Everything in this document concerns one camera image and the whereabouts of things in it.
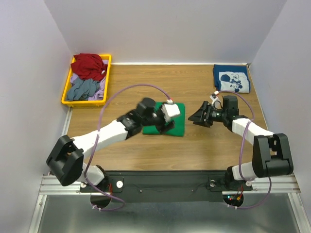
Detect aluminium frame rail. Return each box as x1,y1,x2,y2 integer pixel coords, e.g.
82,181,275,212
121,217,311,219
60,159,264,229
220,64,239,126
28,106,85,233

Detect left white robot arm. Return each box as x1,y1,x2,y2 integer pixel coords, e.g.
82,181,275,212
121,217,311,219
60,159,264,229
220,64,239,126
46,98,180,186

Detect grey blue t shirt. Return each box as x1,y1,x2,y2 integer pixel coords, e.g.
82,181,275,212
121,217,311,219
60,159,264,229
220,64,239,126
66,78,100,101

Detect yellow plastic bin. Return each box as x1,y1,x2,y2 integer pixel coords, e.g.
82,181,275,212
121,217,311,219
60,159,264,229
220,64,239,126
61,54,112,107

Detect folded blue printed t shirt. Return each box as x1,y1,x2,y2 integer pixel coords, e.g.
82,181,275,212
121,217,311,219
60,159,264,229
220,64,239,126
213,65,251,93

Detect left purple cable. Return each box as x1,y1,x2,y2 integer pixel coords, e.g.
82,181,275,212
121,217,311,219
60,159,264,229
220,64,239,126
84,83,173,211

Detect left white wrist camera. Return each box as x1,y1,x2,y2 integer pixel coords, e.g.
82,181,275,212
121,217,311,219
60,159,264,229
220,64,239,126
161,103,180,122

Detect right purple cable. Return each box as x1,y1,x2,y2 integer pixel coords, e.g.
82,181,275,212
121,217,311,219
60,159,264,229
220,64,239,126
215,90,272,210

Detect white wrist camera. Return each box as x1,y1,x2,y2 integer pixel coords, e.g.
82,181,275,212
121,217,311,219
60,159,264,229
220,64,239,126
161,103,180,122
210,91,221,107

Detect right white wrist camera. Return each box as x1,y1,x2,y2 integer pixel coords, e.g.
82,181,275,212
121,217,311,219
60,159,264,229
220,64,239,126
210,91,221,107

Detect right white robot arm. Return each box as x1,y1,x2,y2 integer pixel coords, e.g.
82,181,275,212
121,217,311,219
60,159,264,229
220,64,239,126
188,94,294,190

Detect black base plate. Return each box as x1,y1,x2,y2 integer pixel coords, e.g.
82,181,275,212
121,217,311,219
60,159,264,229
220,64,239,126
80,170,253,203

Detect green t shirt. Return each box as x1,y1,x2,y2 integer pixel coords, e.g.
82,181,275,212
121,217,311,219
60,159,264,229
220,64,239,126
142,102,185,137

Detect red t shirt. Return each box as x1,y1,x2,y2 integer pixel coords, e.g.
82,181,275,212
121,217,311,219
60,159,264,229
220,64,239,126
70,53,107,82

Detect purple cable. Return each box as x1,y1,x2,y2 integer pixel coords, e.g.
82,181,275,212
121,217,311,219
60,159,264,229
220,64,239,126
84,83,173,211
215,90,272,210

